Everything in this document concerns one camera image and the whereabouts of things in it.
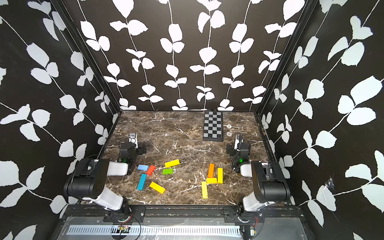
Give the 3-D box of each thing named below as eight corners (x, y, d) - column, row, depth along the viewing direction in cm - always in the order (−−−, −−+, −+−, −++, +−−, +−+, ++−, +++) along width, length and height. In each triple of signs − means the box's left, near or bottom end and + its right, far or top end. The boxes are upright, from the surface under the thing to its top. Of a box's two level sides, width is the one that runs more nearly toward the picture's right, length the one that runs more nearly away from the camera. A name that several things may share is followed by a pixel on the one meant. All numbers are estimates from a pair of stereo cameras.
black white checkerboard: (203, 141, 105) (203, 139, 102) (202, 113, 122) (202, 111, 120) (225, 141, 105) (226, 139, 102) (221, 114, 123) (221, 111, 120)
